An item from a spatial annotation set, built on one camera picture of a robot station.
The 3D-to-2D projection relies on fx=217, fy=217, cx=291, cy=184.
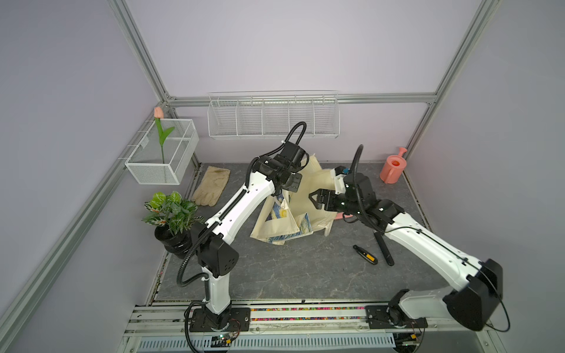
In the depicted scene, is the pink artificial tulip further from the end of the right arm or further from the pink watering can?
the pink watering can

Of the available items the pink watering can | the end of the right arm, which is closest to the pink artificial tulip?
the end of the right arm

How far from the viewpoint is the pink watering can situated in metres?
1.07
